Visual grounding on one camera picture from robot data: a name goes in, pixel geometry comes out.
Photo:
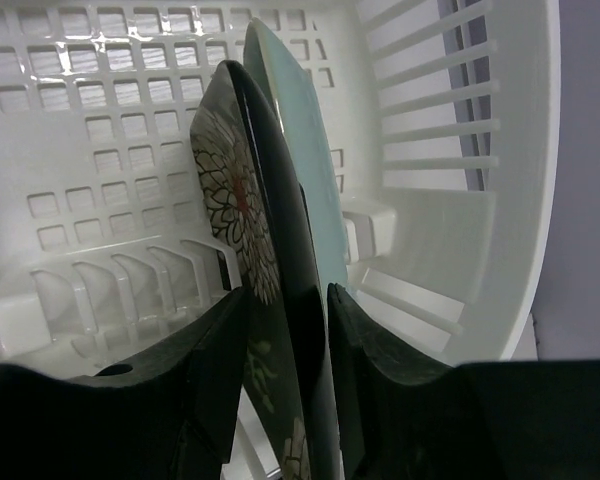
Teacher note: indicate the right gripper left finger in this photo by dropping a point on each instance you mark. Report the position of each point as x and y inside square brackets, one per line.
[168, 412]

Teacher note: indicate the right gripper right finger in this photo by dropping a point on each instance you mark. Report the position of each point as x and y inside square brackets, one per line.
[405, 415]

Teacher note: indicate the black floral square plate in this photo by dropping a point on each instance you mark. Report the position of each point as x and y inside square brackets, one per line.
[255, 205]

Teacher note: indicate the light green speckled plate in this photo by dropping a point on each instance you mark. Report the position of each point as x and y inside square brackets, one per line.
[290, 91]

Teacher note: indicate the white plastic dish rack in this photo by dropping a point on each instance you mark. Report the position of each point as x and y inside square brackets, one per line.
[442, 121]

